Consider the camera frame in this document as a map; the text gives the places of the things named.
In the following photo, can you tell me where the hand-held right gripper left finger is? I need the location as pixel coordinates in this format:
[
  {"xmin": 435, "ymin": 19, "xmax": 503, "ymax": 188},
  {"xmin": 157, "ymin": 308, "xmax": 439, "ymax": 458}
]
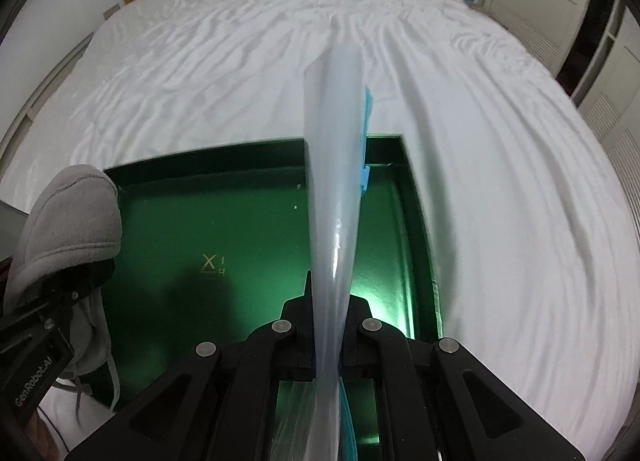
[{"xmin": 64, "ymin": 268, "xmax": 318, "ymax": 461}]

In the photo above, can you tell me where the bed with white sheet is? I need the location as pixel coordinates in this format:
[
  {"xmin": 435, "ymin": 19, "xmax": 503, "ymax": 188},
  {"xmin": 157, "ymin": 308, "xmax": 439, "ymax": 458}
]
[{"xmin": 0, "ymin": 0, "xmax": 637, "ymax": 461}]

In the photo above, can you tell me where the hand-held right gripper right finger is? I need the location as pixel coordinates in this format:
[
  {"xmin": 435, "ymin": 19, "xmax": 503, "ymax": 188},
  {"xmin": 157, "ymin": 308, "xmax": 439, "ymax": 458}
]
[{"xmin": 341, "ymin": 293, "xmax": 587, "ymax": 461}]

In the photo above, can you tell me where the black cable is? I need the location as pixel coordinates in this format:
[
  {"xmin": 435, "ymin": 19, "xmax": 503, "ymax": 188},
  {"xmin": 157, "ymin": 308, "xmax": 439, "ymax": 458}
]
[{"xmin": 39, "ymin": 410, "xmax": 72, "ymax": 454}]

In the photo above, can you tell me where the green box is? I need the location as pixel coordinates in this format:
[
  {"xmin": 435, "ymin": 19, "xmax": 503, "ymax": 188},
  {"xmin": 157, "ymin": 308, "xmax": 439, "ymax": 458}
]
[{"xmin": 102, "ymin": 135, "xmax": 448, "ymax": 414}]

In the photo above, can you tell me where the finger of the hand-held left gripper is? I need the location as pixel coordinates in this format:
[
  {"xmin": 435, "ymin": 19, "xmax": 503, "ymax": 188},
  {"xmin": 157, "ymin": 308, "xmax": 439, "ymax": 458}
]
[{"xmin": 0, "ymin": 259, "xmax": 117, "ymax": 338}]

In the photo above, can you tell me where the clear plastic zip bag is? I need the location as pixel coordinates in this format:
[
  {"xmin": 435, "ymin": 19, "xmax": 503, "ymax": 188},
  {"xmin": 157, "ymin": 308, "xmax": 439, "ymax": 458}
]
[{"xmin": 270, "ymin": 45, "xmax": 377, "ymax": 461}]

